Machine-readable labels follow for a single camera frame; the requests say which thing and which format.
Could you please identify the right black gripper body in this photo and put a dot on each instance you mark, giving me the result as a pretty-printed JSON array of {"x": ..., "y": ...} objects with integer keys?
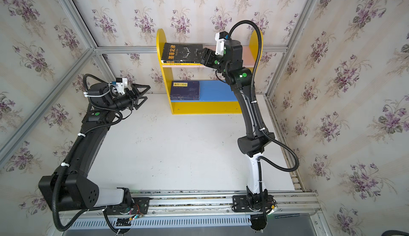
[{"x": 206, "y": 56}]

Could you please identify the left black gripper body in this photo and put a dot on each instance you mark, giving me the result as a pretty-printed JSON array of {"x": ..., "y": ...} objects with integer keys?
[{"x": 132, "y": 96}]

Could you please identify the black paperback book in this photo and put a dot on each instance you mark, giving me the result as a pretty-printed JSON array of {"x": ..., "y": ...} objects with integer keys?
[{"x": 181, "y": 53}]

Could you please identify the dark blue text-covered book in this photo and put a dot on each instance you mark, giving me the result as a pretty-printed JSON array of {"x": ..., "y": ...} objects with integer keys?
[{"x": 185, "y": 88}]

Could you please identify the yellow paperback book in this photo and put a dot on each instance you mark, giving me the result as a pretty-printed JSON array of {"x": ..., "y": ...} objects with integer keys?
[{"x": 180, "y": 65}]

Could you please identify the navy book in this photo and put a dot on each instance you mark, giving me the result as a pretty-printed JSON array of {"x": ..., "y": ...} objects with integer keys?
[
  {"x": 184, "y": 101},
  {"x": 185, "y": 96}
]

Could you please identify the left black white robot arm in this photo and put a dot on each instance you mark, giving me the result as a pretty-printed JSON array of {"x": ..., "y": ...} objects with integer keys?
[{"x": 68, "y": 188}]

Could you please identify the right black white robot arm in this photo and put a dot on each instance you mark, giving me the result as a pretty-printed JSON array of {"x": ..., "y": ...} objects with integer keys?
[{"x": 239, "y": 79}]

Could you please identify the yellow pink blue bookshelf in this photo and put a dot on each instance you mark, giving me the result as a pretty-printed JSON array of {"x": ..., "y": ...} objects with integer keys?
[{"x": 215, "y": 97}]

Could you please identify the white ventilation grille strip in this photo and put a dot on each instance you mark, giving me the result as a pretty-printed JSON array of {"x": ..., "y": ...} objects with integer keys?
[{"x": 165, "y": 222}]

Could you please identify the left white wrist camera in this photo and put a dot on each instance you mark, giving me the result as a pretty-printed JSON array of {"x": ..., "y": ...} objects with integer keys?
[{"x": 117, "y": 87}]

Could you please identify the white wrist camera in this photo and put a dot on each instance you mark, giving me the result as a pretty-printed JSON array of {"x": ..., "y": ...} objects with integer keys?
[
  {"x": 221, "y": 38},
  {"x": 117, "y": 87}
]

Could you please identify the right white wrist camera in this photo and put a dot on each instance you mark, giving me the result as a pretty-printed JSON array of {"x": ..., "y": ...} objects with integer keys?
[{"x": 221, "y": 38}]

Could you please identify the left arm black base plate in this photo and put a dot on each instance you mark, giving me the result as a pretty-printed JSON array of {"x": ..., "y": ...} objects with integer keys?
[{"x": 140, "y": 205}]

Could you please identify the aluminium mounting rail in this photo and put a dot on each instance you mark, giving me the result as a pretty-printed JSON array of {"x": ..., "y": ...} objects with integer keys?
[{"x": 197, "y": 203}]

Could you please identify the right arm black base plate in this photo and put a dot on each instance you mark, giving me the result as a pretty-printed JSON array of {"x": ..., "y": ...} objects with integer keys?
[{"x": 244, "y": 203}]

